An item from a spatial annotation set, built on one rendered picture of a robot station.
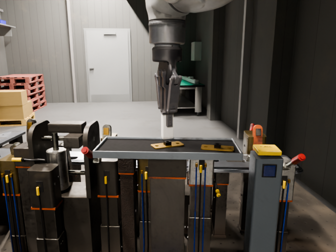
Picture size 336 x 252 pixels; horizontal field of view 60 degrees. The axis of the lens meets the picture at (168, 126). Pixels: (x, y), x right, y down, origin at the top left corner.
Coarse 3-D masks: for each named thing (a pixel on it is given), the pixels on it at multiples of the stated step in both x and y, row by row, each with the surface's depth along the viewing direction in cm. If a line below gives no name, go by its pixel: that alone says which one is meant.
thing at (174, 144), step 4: (164, 140) 78; (168, 140) 78; (152, 144) 78; (156, 144) 78; (160, 144) 78; (164, 144) 78; (168, 144) 77; (172, 144) 78; (176, 144) 78; (180, 144) 78; (156, 148) 75; (160, 148) 76
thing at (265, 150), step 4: (256, 144) 79; (260, 144) 79; (264, 144) 79; (268, 144) 79; (272, 144) 79; (256, 148) 76; (260, 148) 76; (264, 148) 76; (268, 148) 76; (272, 148) 76; (276, 148) 76; (256, 152) 75; (260, 152) 74; (264, 152) 74; (268, 152) 74; (272, 152) 74; (276, 152) 74; (280, 152) 73
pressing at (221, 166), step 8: (0, 152) 122; (8, 152) 122; (72, 152) 122; (80, 152) 122; (72, 160) 112; (80, 160) 112; (136, 160) 112; (224, 160) 112; (136, 168) 105; (216, 168) 104; (224, 168) 104; (232, 168) 104; (240, 168) 104; (248, 168) 104; (296, 168) 104
